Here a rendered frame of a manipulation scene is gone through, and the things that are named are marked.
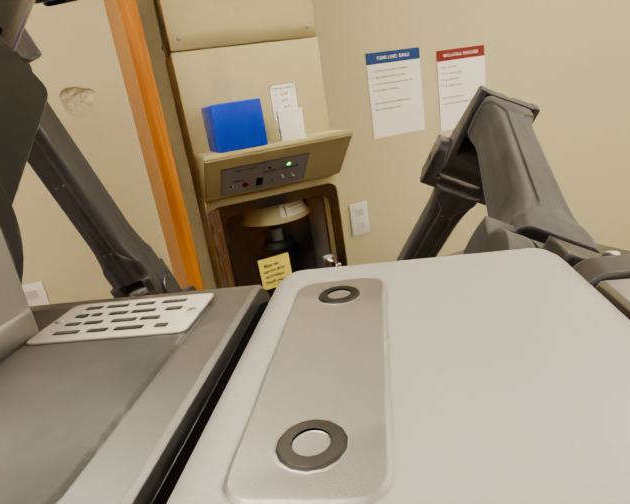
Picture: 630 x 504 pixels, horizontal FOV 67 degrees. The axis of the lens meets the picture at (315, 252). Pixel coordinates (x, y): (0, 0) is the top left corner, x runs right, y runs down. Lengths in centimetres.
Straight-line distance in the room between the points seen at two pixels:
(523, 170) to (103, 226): 51
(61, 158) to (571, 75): 198
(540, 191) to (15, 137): 36
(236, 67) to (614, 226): 202
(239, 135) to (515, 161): 61
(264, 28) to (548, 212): 83
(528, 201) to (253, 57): 79
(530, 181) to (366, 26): 132
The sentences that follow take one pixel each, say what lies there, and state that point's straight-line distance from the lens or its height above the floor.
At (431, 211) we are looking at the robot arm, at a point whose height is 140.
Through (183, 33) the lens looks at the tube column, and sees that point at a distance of 106.
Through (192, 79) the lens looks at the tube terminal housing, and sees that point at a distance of 105.
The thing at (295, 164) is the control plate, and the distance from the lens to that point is 103.
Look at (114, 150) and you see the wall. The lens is 147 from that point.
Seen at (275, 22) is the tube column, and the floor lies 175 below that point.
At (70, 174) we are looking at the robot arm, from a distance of 68.
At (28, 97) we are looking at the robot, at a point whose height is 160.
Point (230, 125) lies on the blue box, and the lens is 95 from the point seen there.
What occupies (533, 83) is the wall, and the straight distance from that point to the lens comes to 213.
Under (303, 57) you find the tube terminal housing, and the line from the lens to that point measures 112.
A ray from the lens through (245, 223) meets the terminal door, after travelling 107.
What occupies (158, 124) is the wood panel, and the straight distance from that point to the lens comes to 95.
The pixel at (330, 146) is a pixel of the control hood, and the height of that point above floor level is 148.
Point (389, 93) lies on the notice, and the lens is 172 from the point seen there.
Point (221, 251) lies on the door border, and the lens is 107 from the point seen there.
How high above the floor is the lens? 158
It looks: 18 degrees down
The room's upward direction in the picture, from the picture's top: 9 degrees counter-clockwise
